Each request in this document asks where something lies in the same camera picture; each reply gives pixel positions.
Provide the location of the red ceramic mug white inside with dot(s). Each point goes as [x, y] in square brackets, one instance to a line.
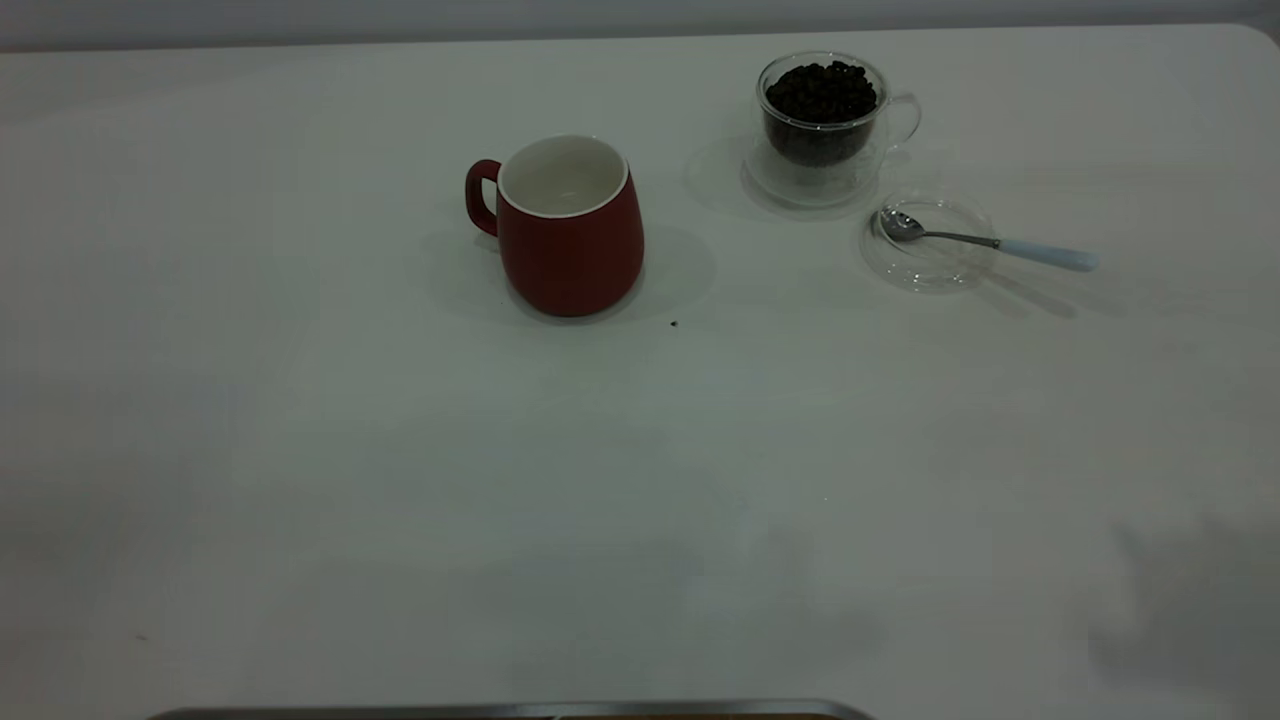
[570, 260]

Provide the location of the dark coffee beans pile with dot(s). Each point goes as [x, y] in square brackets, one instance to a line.
[820, 95]

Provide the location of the clear glass saucer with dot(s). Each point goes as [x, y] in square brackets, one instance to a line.
[760, 190]

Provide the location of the small clear glass dish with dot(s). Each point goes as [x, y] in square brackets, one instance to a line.
[930, 272]

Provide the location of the clear double-wall glass cup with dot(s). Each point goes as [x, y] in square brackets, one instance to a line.
[822, 174]

